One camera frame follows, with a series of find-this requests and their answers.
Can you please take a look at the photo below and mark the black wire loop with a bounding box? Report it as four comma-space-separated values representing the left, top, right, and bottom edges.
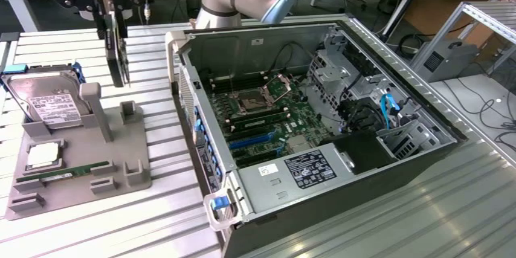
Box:
272, 42, 308, 75

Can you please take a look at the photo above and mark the blue expansion slot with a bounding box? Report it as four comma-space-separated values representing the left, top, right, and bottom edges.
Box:
228, 132, 279, 150

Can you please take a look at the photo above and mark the black wire bundle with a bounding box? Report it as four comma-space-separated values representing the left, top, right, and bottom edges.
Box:
337, 98, 384, 134

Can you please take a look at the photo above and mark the silver CPU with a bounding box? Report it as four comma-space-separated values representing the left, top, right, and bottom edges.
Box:
25, 142, 63, 169

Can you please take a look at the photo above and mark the grey parts rack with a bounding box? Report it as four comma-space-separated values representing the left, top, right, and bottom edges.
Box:
3, 82, 153, 222

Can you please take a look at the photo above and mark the black RAM slot bank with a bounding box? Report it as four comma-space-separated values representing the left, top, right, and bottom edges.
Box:
208, 73, 268, 95
224, 109, 293, 134

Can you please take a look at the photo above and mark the blue wire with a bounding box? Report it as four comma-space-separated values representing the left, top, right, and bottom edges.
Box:
379, 92, 401, 131

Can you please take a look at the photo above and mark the black expansion slot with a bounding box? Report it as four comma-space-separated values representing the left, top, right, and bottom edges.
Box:
232, 147, 284, 166

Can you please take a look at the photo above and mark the green motherboard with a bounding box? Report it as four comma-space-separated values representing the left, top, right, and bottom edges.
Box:
203, 72, 339, 169

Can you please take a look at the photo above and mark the silver disk bay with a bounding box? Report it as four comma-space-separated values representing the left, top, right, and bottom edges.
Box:
376, 118, 441, 161

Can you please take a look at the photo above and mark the loose green RAM stick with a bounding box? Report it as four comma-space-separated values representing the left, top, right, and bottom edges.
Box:
17, 163, 111, 182

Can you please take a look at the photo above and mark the hard disk in blue caddy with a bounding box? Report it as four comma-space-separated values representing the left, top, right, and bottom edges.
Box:
0, 62, 93, 129

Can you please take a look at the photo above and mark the black plastic shroud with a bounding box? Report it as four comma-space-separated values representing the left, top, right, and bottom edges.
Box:
329, 132, 399, 176

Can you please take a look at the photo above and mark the thin locking lever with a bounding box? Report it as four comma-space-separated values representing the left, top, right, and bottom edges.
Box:
228, 69, 239, 97

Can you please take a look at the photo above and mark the black pole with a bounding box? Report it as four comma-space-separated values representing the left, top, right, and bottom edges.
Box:
380, 0, 437, 37

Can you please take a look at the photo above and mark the aluminium frame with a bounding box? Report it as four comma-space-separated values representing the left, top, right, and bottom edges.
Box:
408, 0, 516, 77

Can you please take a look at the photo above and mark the metal socket cover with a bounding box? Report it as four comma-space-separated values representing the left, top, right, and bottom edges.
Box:
260, 73, 295, 104

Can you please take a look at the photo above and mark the installed green RAM stick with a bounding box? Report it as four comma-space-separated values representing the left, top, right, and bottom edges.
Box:
232, 112, 292, 129

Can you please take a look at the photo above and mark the open PC case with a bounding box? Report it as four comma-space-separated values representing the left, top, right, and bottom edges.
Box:
164, 13, 468, 258

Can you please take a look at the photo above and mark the grey cabinet box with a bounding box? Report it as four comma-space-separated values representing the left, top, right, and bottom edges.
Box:
419, 39, 492, 83

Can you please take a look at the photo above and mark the silver chipset heat sink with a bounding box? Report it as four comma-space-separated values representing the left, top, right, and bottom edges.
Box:
287, 135, 315, 153

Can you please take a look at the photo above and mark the silver power supply with label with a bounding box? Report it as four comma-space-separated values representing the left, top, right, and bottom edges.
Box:
236, 143, 359, 216

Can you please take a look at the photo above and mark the black cable with metal plug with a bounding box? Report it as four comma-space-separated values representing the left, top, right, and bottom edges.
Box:
141, 0, 153, 26

